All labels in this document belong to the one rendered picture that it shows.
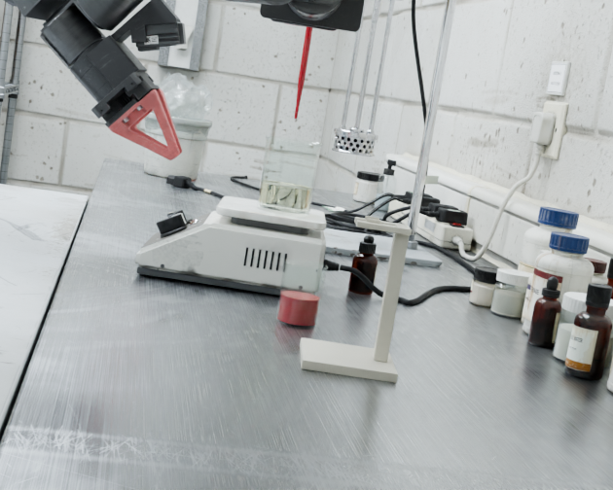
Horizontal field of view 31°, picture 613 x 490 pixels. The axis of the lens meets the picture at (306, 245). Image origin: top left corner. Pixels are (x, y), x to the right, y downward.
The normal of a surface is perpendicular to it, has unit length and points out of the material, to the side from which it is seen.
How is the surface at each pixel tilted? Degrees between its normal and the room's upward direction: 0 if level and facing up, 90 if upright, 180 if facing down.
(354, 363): 0
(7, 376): 0
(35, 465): 0
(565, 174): 90
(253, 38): 90
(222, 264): 90
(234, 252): 90
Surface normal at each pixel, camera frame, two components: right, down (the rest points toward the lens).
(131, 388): 0.16, -0.98
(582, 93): -0.98, -0.13
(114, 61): 0.00, 0.14
